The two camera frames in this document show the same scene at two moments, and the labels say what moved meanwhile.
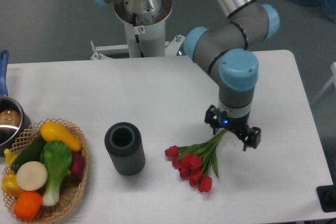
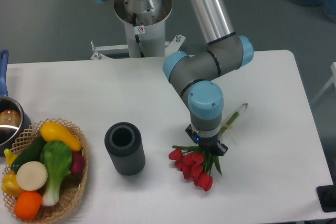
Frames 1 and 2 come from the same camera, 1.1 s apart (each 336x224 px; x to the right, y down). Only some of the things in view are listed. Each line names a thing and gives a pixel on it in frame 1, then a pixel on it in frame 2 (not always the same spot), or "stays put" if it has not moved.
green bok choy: [56, 157] stays put
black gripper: [239, 125] → [208, 144]
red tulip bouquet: [195, 161] stays put
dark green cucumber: [31, 153] stays put
